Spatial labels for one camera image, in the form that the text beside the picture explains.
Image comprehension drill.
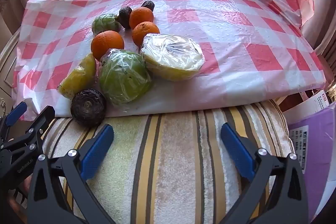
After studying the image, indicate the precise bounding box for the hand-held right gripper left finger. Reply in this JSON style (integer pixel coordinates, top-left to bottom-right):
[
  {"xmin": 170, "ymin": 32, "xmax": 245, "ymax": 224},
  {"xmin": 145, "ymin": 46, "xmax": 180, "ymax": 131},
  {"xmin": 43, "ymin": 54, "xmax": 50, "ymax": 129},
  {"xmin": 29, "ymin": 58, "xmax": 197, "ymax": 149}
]
[{"xmin": 27, "ymin": 124, "xmax": 114, "ymax": 224}]

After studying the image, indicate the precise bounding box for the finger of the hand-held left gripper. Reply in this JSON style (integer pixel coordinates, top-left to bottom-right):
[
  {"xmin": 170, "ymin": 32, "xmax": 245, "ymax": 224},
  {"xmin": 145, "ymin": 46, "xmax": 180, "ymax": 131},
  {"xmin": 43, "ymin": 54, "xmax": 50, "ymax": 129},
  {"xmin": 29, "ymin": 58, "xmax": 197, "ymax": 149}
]
[
  {"xmin": 0, "ymin": 102, "xmax": 28, "ymax": 144},
  {"xmin": 0, "ymin": 105, "xmax": 56, "ymax": 161}
]

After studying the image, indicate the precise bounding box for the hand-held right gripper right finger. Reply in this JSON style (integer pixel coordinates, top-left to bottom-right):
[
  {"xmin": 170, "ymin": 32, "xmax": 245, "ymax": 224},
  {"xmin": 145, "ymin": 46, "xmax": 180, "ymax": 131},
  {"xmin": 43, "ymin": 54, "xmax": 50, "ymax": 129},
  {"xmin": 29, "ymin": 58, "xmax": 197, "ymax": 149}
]
[{"xmin": 220, "ymin": 123, "xmax": 309, "ymax": 224}]

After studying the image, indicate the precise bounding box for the large dark round fruit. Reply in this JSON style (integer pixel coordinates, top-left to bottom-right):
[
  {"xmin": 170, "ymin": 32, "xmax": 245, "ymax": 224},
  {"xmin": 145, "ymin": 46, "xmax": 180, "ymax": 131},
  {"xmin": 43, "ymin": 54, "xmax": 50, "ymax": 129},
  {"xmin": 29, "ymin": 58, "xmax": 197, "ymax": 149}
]
[{"xmin": 70, "ymin": 89, "xmax": 107, "ymax": 127}]

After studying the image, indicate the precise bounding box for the plastic-wrapped yellow fruit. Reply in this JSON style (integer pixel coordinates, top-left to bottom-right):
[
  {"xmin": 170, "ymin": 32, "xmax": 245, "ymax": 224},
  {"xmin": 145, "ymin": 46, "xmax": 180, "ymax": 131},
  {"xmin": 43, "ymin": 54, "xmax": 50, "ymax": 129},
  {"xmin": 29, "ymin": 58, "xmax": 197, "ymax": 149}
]
[{"xmin": 57, "ymin": 53, "xmax": 97, "ymax": 100}]

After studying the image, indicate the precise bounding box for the large plastic-wrapped green fruit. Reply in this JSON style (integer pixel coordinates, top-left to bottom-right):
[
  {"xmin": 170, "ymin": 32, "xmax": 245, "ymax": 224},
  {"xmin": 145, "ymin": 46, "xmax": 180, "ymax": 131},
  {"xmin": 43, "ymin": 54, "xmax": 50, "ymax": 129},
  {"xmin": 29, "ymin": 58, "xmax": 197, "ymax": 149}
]
[{"xmin": 98, "ymin": 48, "xmax": 154, "ymax": 106}]

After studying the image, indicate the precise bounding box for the orange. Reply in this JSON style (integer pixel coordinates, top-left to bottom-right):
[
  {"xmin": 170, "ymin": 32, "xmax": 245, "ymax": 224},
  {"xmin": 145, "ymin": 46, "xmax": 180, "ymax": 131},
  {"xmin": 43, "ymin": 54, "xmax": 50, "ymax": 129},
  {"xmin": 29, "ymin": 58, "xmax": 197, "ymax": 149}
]
[
  {"xmin": 91, "ymin": 30, "xmax": 125, "ymax": 61},
  {"xmin": 132, "ymin": 21, "xmax": 160, "ymax": 46},
  {"xmin": 129, "ymin": 7, "xmax": 154, "ymax": 30}
]

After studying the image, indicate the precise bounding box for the plastic-wrapped pale cut melon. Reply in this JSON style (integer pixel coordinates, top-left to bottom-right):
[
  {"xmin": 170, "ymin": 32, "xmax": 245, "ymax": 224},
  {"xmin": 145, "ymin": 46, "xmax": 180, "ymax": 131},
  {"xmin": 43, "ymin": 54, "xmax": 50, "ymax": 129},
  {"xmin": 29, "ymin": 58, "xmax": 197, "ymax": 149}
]
[{"xmin": 140, "ymin": 33, "xmax": 206, "ymax": 82}]

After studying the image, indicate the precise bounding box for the small plastic-wrapped green fruit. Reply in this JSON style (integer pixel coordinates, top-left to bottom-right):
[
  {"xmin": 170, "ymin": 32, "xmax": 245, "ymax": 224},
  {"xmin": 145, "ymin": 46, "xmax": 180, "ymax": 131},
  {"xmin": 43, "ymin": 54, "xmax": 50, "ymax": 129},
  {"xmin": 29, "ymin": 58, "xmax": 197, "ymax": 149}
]
[{"xmin": 91, "ymin": 14, "xmax": 122, "ymax": 36}]

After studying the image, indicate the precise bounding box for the small dark shrivelled fruit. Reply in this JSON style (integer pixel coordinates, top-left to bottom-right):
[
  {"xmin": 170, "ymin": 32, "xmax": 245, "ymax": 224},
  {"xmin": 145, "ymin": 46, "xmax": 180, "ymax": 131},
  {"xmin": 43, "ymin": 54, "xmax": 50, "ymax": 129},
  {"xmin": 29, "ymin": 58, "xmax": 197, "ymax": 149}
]
[
  {"xmin": 115, "ymin": 7, "xmax": 133, "ymax": 29},
  {"xmin": 141, "ymin": 1, "xmax": 155, "ymax": 12}
]

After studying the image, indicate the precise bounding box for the wooden furniture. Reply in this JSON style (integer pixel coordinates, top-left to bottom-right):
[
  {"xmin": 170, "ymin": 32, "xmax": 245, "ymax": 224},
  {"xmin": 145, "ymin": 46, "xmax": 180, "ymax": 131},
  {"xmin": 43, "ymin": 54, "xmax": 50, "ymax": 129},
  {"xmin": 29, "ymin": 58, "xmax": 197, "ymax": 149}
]
[{"xmin": 0, "ymin": 30, "xmax": 25, "ymax": 119}]

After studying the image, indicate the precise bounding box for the striped towel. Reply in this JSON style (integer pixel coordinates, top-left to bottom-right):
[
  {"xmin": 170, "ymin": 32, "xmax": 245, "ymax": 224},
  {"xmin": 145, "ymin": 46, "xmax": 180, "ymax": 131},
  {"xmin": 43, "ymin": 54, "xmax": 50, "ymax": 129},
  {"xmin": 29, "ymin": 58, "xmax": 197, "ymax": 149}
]
[{"xmin": 8, "ymin": 101, "xmax": 296, "ymax": 224}]

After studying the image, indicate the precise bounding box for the white cardboard box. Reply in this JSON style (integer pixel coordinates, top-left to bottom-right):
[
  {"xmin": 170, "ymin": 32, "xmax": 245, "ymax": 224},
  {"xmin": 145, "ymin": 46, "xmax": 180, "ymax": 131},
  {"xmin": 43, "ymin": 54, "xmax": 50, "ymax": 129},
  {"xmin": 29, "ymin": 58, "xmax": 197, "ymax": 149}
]
[{"xmin": 278, "ymin": 88, "xmax": 335, "ymax": 126}]

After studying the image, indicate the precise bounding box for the purple box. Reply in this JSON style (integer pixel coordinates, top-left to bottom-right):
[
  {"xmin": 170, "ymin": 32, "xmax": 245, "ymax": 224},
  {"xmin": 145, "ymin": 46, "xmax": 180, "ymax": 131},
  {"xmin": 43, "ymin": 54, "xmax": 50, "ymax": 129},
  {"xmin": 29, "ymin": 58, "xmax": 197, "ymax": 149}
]
[{"xmin": 287, "ymin": 102, "xmax": 336, "ymax": 222}]

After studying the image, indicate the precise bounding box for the red white checkered plastic tablecloth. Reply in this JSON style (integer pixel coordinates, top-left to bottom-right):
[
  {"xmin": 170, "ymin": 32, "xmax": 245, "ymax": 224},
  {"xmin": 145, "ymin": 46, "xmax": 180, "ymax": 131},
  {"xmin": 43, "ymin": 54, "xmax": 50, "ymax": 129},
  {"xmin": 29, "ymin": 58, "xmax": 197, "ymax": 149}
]
[{"xmin": 12, "ymin": 0, "xmax": 327, "ymax": 118}]

